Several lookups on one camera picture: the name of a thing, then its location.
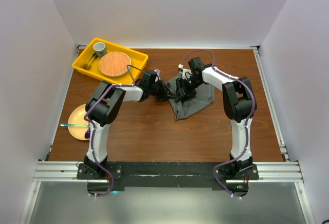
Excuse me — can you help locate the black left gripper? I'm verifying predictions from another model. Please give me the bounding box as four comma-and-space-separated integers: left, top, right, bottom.
148, 79, 174, 102

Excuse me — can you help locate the aluminium frame rail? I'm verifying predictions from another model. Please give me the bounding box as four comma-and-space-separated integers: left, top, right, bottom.
21, 47, 314, 223

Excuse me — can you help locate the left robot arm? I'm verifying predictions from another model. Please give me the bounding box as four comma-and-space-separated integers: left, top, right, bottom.
81, 70, 175, 179

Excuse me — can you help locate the pale yellow round plate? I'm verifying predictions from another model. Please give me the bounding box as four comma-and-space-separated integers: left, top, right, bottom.
67, 104, 89, 141

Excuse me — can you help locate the dark cutlery in tray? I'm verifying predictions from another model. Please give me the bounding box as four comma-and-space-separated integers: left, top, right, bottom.
81, 52, 98, 70

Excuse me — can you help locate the woven wicker plate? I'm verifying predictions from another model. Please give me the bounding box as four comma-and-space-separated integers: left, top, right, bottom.
99, 51, 131, 77

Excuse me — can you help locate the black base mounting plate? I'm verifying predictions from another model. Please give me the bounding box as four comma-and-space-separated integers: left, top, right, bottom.
76, 162, 260, 197

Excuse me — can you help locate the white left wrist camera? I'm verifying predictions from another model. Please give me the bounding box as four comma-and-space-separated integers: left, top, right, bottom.
154, 69, 161, 80

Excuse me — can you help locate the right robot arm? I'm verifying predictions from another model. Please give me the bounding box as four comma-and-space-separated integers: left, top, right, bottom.
175, 57, 257, 179

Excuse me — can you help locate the grey cloth napkin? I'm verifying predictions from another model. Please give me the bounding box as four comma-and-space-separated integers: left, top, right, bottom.
166, 75, 215, 120

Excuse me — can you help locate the iridescent fork on plate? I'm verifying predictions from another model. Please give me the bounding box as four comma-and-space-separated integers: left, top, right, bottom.
60, 123, 89, 127

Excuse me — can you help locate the yellow plastic tray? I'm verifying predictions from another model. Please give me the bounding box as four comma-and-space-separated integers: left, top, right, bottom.
72, 38, 149, 84

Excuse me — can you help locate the purple iridescent spoon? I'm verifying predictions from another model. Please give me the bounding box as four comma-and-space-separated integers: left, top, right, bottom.
84, 129, 90, 139

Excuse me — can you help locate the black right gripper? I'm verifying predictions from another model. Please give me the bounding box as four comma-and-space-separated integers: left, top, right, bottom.
175, 77, 203, 103

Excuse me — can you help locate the white ceramic cup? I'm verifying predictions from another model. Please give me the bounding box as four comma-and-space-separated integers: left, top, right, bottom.
93, 42, 107, 58

